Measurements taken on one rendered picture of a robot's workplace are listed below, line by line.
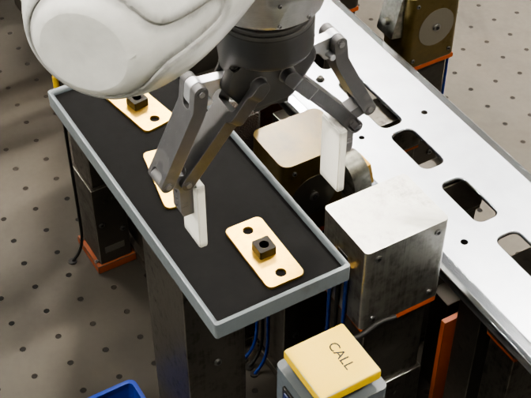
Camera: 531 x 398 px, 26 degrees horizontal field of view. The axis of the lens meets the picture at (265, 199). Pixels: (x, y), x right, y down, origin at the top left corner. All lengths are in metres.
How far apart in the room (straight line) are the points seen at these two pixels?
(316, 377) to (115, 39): 0.43
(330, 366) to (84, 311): 0.71
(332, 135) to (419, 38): 0.64
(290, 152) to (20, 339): 0.52
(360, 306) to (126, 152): 0.28
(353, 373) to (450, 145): 0.51
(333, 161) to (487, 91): 1.01
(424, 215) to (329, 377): 0.27
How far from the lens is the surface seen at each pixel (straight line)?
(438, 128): 1.43
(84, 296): 1.64
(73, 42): 0.62
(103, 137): 1.17
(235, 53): 0.86
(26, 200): 1.79
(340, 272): 1.03
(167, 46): 0.62
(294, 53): 0.85
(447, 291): 1.42
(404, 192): 1.18
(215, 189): 1.10
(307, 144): 1.27
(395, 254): 1.14
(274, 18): 0.82
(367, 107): 0.98
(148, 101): 1.20
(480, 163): 1.39
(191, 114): 0.87
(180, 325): 1.21
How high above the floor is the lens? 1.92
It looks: 44 degrees down
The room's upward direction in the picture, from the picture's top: straight up
